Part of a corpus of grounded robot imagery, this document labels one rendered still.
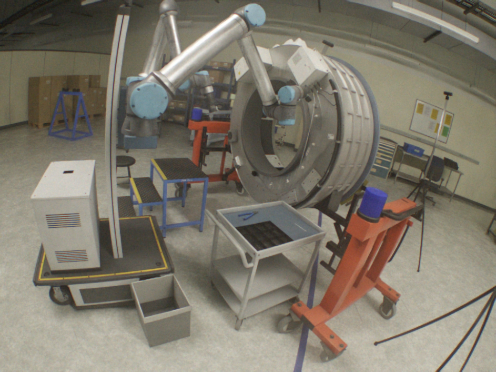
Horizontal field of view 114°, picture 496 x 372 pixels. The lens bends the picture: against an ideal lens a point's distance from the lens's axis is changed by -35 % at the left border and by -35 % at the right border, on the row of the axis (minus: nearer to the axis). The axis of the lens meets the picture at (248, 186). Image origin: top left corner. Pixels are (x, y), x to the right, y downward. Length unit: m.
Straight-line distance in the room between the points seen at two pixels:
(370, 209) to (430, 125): 6.73
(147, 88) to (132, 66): 8.93
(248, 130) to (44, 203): 1.83
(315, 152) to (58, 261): 1.79
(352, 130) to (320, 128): 0.22
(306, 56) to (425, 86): 6.29
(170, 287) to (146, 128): 0.99
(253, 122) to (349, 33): 5.54
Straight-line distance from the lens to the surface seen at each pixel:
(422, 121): 7.74
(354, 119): 1.73
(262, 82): 1.40
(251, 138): 2.40
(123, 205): 2.56
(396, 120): 7.49
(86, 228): 1.47
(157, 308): 1.79
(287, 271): 1.81
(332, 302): 1.63
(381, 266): 2.05
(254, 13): 1.20
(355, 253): 1.41
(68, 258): 1.61
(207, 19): 8.47
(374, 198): 1.21
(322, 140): 1.71
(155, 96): 1.01
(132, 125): 1.21
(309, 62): 1.72
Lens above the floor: 1.43
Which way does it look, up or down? 22 degrees down
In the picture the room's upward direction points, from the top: 11 degrees clockwise
